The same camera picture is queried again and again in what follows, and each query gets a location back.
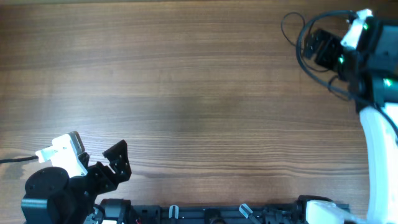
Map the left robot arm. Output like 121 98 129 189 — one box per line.
21 140 131 224

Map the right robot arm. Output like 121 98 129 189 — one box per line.
294 9 397 223

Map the left camera black cable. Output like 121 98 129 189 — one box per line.
0 155 40 165

